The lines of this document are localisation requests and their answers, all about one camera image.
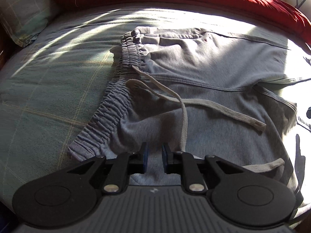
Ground grey sweatpants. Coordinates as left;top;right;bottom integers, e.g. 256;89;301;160
69;27;310;205

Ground green plaid bed blanket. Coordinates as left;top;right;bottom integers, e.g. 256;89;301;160
1;3;310;219

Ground grey plaid pillow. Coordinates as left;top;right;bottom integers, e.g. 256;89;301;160
1;0;59;48

